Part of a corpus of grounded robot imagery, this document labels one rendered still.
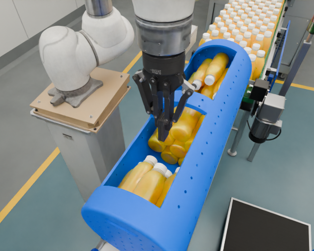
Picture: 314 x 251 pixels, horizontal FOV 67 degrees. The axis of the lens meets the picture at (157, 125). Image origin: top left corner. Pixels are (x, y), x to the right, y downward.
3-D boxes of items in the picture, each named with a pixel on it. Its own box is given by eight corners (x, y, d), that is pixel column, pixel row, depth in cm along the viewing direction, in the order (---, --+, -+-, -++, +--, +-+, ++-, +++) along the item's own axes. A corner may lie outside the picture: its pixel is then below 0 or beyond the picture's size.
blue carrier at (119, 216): (92, 236, 75) (65, 192, 54) (190, 83, 129) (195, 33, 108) (176, 283, 66) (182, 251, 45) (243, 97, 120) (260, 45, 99)
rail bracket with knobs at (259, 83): (244, 99, 127) (249, 84, 120) (246, 92, 132) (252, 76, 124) (263, 105, 124) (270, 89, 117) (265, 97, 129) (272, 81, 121)
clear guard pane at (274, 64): (250, 132, 170) (275, 75, 135) (267, 74, 218) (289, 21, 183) (251, 132, 170) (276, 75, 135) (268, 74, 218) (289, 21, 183)
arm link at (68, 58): (47, 78, 104) (22, 31, 87) (83, 61, 111) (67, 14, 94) (63, 97, 95) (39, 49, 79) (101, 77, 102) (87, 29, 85)
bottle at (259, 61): (246, 77, 141) (255, 50, 128) (258, 80, 138) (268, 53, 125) (242, 83, 137) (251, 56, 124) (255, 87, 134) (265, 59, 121)
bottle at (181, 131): (189, 144, 78) (206, 111, 89) (188, 129, 74) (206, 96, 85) (170, 139, 81) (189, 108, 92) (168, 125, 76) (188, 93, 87)
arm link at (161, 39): (180, 28, 32) (178, 66, 37) (202, 5, 38) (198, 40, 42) (122, 17, 35) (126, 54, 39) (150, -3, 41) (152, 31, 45)
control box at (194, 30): (168, 53, 140) (168, 36, 133) (181, 38, 153) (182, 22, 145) (184, 57, 137) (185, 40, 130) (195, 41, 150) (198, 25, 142)
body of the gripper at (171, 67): (130, 50, 40) (135, 94, 46) (178, 62, 37) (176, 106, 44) (151, 32, 44) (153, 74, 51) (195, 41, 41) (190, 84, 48)
